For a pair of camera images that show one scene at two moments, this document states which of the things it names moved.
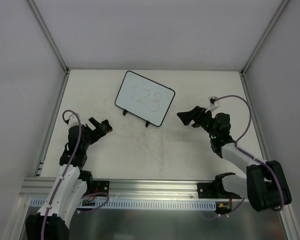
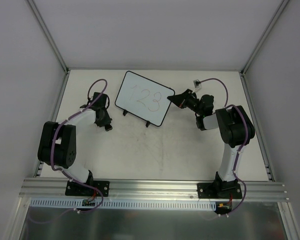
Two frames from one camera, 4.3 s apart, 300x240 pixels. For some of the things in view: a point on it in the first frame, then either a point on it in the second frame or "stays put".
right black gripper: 197,117 → 185,99
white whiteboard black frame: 146,98 stays put
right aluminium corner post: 281,9 stays put
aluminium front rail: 42,188 stays put
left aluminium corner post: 53,43 stays put
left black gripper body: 94,129 → 104,121
